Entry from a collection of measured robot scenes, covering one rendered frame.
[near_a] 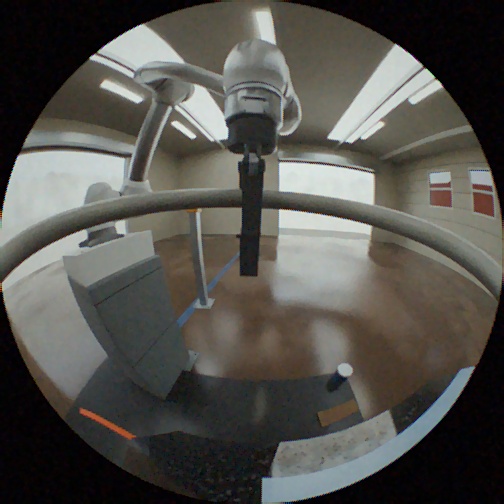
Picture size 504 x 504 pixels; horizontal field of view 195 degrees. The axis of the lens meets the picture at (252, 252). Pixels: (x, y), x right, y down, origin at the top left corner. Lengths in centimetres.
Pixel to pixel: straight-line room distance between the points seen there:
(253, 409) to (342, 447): 83
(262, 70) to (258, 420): 118
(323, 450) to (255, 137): 37
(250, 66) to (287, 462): 45
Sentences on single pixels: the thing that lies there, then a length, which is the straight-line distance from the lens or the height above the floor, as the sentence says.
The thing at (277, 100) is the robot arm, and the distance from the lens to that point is 25.
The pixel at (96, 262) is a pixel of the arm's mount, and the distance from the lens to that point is 64.
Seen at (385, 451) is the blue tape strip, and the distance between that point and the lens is 21.
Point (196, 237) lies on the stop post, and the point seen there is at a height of 76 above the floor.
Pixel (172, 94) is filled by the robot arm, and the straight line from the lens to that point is 78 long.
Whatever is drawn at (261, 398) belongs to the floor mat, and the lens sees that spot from 103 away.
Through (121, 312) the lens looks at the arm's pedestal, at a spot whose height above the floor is 66.
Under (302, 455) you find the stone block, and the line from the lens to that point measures 21.
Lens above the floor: 99
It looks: 16 degrees down
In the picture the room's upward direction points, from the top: straight up
